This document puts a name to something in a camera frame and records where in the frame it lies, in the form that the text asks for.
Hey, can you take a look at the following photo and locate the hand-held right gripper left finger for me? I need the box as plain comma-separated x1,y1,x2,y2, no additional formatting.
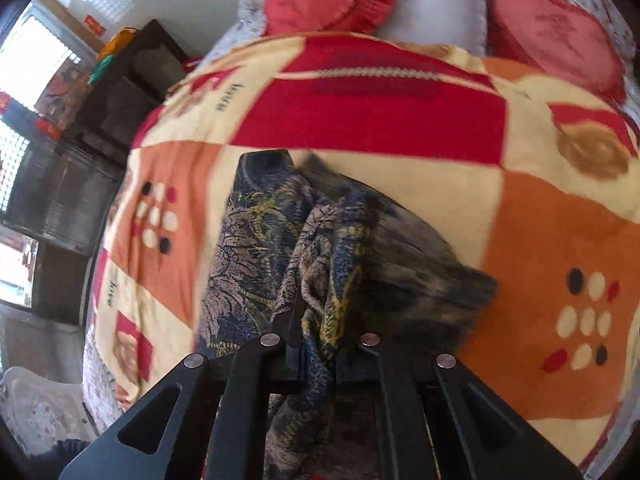
59,280,307,480

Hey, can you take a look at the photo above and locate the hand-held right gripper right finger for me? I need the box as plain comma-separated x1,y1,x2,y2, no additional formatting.
337,332,583,480

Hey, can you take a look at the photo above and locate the navy yellow floral garment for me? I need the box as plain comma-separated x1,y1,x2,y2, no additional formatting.
197,150,498,480

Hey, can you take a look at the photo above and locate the orange cream red printed blanket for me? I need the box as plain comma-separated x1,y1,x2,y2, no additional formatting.
82,32,640,471

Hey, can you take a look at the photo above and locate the white lace cloth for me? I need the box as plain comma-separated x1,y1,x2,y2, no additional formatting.
0,366,98,456

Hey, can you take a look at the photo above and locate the dark wooden cabinet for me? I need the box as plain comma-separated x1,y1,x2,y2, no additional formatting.
2,19,188,256

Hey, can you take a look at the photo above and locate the green plastic basket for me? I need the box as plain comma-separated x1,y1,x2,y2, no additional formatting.
87,55,118,85

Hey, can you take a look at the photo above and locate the red printed poster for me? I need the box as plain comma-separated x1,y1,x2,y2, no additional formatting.
35,57,93,123

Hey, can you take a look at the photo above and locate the yellow plastic basket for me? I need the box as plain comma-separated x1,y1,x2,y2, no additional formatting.
97,27,138,61

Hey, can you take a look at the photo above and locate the white pillow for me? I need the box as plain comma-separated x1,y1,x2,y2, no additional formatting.
385,0,488,58

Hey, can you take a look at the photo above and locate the small red heart cushion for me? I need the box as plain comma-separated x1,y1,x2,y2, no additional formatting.
487,0,628,101

